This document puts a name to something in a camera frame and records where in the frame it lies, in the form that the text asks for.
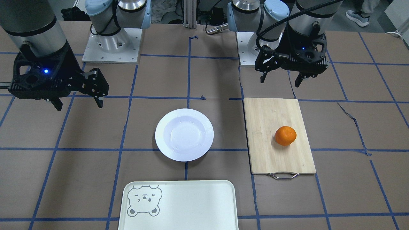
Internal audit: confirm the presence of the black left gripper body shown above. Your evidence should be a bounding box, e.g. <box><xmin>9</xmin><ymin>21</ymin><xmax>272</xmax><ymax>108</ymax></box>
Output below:
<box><xmin>255</xmin><ymin>24</ymin><xmax>328</xmax><ymax>77</ymax></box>

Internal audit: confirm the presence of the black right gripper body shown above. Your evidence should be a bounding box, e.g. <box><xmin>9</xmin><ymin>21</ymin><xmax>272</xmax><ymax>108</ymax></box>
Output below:
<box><xmin>8</xmin><ymin>42</ymin><xmax>109</xmax><ymax>100</ymax></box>

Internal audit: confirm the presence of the orange fruit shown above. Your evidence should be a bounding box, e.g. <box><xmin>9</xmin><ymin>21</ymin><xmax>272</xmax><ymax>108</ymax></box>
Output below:
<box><xmin>274</xmin><ymin>126</ymin><xmax>297</xmax><ymax>146</ymax></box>

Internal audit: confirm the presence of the white round plate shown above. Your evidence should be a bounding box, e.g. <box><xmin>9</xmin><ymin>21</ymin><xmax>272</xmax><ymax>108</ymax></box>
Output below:
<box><xmin>155</xmin><ymin>109</ymin><xmax>214</xmax><ymax>162</ymax></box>

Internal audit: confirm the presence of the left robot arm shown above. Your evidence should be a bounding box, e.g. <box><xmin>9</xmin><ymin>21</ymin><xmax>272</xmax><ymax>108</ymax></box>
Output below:
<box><xmin>227</xmin><ymin>0</ymin><xmax>342</xmax><ymax>87</ymax></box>

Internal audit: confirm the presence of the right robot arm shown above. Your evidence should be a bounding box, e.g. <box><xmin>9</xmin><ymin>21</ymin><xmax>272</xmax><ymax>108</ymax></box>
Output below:
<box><xmin>1</xmin><ymin>0</ymin><xmax>152</xmax><ymax>111</ymax></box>

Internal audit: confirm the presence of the cream bear tray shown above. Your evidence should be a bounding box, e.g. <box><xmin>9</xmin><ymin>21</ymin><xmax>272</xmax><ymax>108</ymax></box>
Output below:
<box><xmin>118</xmin><ymin>180</ymin><xmax>239</xmax><ymax>230</ymax></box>

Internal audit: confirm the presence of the bamboo cutting board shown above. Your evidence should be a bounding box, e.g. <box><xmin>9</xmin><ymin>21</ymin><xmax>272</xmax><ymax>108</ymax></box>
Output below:
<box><xmin>243</xmin><ymin>98</ymin><xmax>316</xmax><ymax>180</ymax></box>

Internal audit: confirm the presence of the grey sneaker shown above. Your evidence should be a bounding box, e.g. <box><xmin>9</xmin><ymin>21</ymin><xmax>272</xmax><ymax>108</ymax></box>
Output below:
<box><xmin>346</xmin><ymin>10</ymin><xmax>370</xmax><ymax>27</ymax></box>

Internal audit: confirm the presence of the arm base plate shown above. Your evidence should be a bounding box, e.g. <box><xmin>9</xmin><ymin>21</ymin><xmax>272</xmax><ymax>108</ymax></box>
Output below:
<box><xmin>236</xmin><ymin>32</ymin><xmax>259</xmax><ymax>67</ymax></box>
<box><xmin>82</xmin><ymin>28</ymin><xmax>144</xmax><ymax>64</ymax></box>

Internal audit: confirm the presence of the aluminium frame post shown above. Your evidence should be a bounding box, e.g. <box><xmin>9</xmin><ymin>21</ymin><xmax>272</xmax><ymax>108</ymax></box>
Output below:
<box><xmin>183</xmin><ymin>0</ymin><xmax>197</xmax><ymax>30</ymax></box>

